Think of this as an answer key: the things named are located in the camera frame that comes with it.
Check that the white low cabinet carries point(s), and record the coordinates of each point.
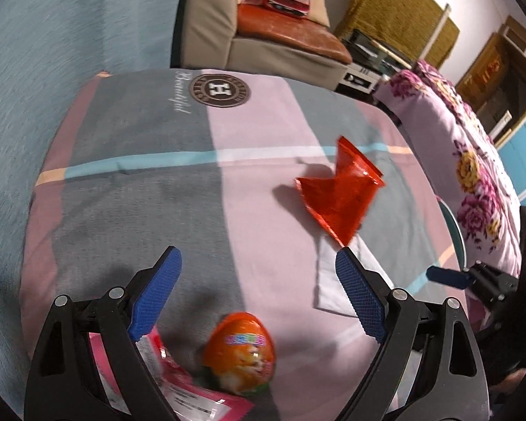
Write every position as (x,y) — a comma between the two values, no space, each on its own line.
(355,80)

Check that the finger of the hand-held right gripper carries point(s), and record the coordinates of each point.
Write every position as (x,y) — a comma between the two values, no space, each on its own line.
(447,276)

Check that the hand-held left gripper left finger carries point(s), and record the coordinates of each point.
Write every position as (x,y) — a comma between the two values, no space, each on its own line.
(153,294)

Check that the orange leather seat cushion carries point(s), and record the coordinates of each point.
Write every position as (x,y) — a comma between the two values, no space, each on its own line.
(289,37)

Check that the red transparent plastic bag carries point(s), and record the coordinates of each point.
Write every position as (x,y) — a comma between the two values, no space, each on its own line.
(342,193)

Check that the golden woven cloth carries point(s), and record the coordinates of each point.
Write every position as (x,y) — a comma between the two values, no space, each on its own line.
(390,4)

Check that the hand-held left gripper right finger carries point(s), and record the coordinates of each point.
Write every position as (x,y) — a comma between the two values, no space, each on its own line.
(361,296)

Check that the pink grey striped tablecloth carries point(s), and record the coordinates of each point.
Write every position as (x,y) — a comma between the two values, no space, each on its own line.
(158,210)

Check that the black audio device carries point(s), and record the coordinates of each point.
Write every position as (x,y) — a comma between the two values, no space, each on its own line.
(368,46)

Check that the white tissue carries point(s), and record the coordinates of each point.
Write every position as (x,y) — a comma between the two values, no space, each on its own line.
(333,280)

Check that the pink floral blanket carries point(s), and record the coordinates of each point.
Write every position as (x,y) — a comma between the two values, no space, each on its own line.
(477,175)

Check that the beige sofa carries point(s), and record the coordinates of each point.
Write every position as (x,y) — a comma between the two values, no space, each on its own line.
(210,17)

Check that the pink snack wrapper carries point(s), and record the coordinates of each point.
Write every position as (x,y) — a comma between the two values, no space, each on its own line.
(201,403)
(151,355)

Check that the orange egg toy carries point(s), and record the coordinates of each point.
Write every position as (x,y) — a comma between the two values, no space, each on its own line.
(241,353)

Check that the wooden frame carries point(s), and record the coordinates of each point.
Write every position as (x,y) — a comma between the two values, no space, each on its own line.
(499,74)

